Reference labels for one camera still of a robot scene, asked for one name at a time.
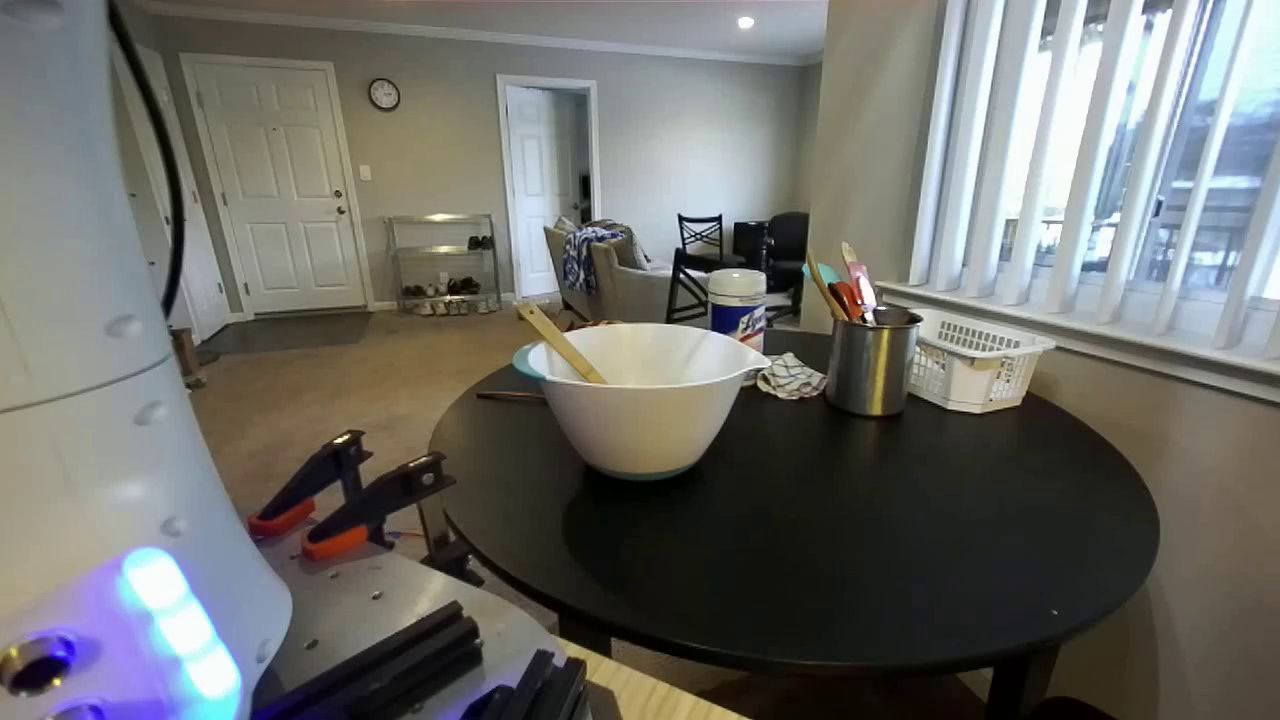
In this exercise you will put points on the beige sofa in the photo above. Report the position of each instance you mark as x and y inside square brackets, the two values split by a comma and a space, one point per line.
[605, 272]

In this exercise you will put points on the black orange clamp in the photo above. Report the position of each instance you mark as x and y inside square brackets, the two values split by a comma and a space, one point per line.
[361, 516]
[332, 461]

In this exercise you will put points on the wooden robot mounting table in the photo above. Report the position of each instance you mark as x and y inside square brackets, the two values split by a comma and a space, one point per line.
[642, 693]

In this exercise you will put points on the metal shoe rack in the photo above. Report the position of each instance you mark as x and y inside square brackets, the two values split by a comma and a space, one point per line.
[447, 263]

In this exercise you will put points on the black orange clamp left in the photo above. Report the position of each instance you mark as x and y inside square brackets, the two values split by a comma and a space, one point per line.
[332, 461]

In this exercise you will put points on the white entry door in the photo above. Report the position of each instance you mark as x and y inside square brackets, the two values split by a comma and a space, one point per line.
[283, 181]

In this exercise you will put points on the disinfecting wipes canister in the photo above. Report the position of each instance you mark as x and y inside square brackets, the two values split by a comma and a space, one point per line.
[738, 304]

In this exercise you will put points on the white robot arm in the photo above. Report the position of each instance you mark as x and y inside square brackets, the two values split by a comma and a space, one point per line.
[128, 587]

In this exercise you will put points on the teal plate under bowl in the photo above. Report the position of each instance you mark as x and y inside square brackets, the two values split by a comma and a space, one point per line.
[522, 362]

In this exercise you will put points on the wooden spatula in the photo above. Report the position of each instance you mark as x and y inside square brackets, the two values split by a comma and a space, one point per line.
[561, 344]

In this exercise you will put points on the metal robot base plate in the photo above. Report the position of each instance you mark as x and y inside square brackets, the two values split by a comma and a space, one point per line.
[385, 636]

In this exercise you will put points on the round black table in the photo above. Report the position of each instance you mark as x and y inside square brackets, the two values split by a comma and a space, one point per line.
[813, 541]

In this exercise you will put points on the steel utensil holder cup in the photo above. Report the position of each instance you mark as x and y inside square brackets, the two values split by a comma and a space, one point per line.
[870, 367]

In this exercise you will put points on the crumpled white cloth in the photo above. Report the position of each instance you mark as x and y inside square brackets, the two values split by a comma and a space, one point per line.
[789, 379]

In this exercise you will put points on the round wall clock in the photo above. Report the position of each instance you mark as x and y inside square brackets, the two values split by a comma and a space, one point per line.
[381, 93]

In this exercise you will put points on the black orange clamp right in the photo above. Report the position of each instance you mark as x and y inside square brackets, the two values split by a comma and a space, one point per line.
[361, 516]

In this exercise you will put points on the vertical window blinds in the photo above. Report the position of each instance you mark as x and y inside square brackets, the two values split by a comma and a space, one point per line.
[1108, 166]

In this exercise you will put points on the black dining chair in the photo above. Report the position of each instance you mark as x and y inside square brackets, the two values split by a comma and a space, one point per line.
[701, 247]

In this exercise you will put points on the white plastic basket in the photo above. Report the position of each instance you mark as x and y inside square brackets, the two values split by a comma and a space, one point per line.
[972, 367]

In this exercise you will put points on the white mixing bowl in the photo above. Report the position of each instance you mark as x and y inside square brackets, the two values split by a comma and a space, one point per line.
[664, 394]

